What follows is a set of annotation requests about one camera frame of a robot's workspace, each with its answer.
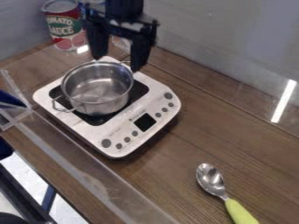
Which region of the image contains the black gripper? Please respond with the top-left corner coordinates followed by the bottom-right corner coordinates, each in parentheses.
top-left (82, 0), bottom-right (158, 73)

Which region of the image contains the silver pot with handles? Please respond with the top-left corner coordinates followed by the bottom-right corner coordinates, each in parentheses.
top-left (50, 60), bottom-right (134, 116)

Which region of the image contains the white and black stove top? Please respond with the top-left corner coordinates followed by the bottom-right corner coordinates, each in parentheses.
top-left (32, 55), bottom-right (183, 159)

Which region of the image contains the alphabet soup can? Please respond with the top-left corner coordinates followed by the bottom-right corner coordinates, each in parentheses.
top-left (76, 0), bottom-right (105, 19)

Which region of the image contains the tomato sauce can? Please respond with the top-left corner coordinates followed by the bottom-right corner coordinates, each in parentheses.
top-left (41, 0), bottom-right (86, 51)

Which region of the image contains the clear acrylic front barrier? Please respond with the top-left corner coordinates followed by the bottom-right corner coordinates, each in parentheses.
top-left (0, 68), bottom-right (180, 224)

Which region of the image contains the clear acrylic corner bracket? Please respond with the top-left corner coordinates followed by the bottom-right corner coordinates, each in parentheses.
top-left (110, 36), bottom-right (132, 54)

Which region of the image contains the spoon with green handle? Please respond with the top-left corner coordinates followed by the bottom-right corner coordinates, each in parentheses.
top-left (196, 163), bottom-right (260, 224)

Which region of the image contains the black metal table frame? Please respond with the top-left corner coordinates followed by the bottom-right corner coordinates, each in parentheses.
top-left (0, 164), bottom-right (57, 224)

